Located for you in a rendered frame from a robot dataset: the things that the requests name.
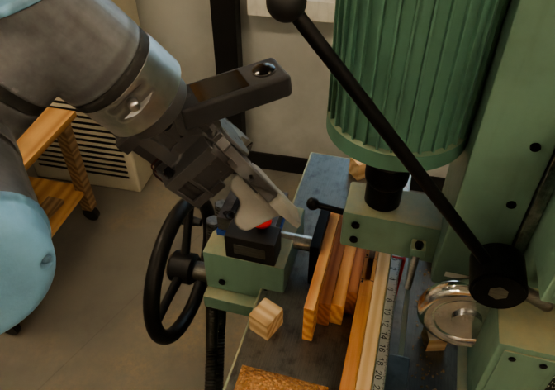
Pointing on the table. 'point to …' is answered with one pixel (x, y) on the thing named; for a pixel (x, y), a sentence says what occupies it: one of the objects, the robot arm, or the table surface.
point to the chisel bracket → (391, 224)
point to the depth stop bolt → (415, 259)
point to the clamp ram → (312, 244)
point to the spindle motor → (414, 60)
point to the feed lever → (509, 280)
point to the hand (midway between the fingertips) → (277, 181)
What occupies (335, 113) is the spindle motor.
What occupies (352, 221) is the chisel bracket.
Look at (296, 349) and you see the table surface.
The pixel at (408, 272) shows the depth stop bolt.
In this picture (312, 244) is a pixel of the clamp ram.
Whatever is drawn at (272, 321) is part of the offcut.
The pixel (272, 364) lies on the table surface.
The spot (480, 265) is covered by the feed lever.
